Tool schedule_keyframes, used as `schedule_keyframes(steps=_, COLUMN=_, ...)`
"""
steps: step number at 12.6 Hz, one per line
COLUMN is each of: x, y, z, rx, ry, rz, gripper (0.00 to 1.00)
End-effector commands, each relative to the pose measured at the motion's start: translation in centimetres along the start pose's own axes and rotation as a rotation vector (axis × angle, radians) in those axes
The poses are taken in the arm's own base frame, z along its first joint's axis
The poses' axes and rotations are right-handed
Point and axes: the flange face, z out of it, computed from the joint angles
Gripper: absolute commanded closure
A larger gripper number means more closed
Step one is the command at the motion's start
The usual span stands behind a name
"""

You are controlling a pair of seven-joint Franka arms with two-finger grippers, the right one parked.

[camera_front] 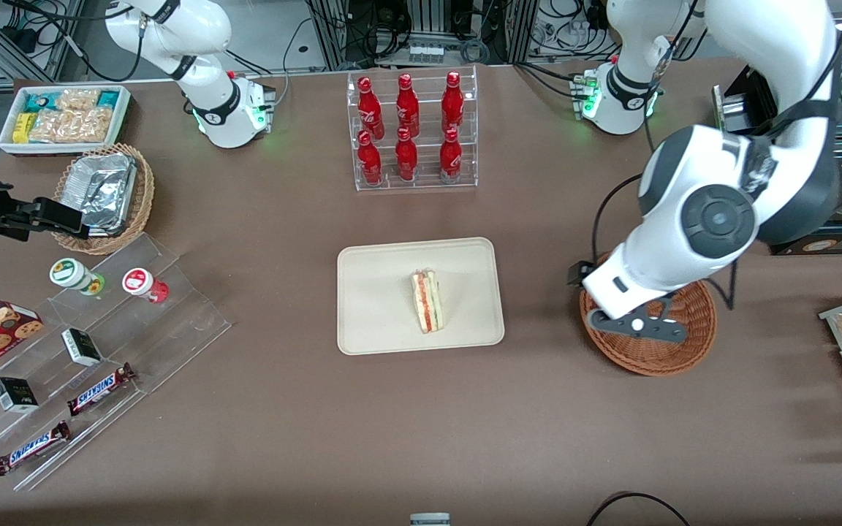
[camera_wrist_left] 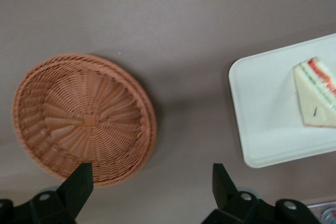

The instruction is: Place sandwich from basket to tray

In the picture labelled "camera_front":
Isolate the triangular sandwich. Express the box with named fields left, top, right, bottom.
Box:
left=411, top=268, right=445, bottom=335

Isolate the light tan wicker basket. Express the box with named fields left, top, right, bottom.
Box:
left=51, top=143, right=156, bottom=256

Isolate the dark brown round wicker basket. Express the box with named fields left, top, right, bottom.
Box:
left=580, top=247, right=718, bottom=377

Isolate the beige rectangular tray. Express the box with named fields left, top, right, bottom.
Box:
left=337, top=237, right=505, bottom=357

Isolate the aluminium foil container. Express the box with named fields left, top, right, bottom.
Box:
left=63, top=153, right=137, bottom=237

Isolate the green lid cup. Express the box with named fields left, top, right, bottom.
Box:
left=50, top=258, right=107, bottom=297

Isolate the large clear cracker bag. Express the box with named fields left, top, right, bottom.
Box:
left=29, top=107, right=115, bottom=144

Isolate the red lid cup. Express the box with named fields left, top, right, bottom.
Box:
left=122, top=268, right=170, bottom=305

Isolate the small clear cracker bag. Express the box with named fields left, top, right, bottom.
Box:
left=55, top=88, right=101, bottom=113

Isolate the small black white box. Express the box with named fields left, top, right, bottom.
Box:
left=61, top=329, right=103, bottom=367
left=0, top=377, right=40, bottom=414

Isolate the white snack bin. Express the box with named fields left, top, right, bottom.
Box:
left=0, top=85, right=132, bottom=158

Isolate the clear acrylic stepped display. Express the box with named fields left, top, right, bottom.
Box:
left=0, top=232, right=232, bottom=492

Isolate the red cola bottle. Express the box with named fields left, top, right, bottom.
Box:
left=395, top=127, right=419, bottom=183
left=396, top=73, right=420, bottom=137
left=439, top=128, right=463, bottom=184
left=357, top=76, right=384, bottom=140
left=357, top=130, right=383, bottom=186
left=441, top=71, right=466, bottom=135

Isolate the Snickers chocolate bar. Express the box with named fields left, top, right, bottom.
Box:
left=0, top=420, right=73, bottom=477
left=67, top=363, right=137, bottom=417

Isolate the clear acrylic bottle rack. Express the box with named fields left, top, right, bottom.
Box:
left=346, top=66, right=479, bottom=192

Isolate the black machine with yellow panel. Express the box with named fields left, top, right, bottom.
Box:
left=712, top=62, right=842, bottom=256

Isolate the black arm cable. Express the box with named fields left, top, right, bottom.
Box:
left=590, top=172, right=645, bottom=268

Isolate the black cable loop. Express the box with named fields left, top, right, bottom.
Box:
left=585, top=492, right=692, bottom=526

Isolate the aluminium equipment frame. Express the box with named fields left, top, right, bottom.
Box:
left=304, top=0, right=539, bottom=72

